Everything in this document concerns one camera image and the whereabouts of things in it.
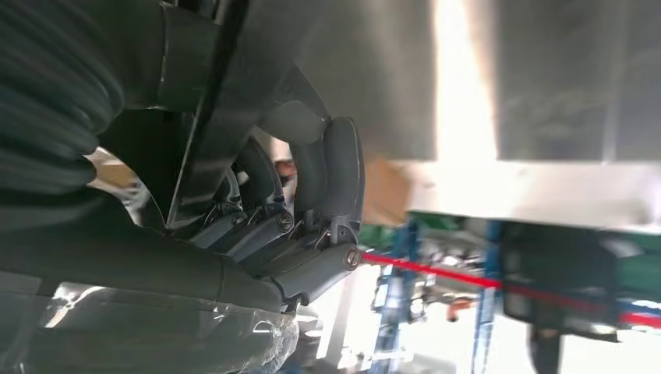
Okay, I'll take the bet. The blue metal shelf rack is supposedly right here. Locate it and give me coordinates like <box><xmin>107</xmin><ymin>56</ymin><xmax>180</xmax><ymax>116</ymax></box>
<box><xmin>371</xmin><ymin>217</ymin><xmax>505</xmax><ymax>374</ymax></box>

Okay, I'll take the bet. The steel workbench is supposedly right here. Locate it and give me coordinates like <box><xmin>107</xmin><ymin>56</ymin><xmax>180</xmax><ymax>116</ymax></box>
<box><xmin>294</xmin><ymin>0</ymin><xmax>661</xmax><ymax>231</ymax></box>

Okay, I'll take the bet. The brown cardboard box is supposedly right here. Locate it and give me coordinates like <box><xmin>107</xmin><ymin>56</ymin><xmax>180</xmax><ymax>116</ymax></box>
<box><xmin>361</xmin><ymin>160</ymin><xmax>415</xmax><ymax>228</ymax></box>

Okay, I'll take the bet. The red barrier belt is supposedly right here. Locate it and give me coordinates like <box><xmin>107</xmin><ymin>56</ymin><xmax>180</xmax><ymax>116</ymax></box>
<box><xmin>361</xmin><ymin>252</ymin><xmax>661</xmax><ymax>330</ymax></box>

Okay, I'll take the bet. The green plastic crate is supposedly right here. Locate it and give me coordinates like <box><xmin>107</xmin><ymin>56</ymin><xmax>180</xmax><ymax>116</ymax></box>
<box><xmin>616</xmin><ymin>235</ymin><xmax>661</xmax><ymax>306</ymax></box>

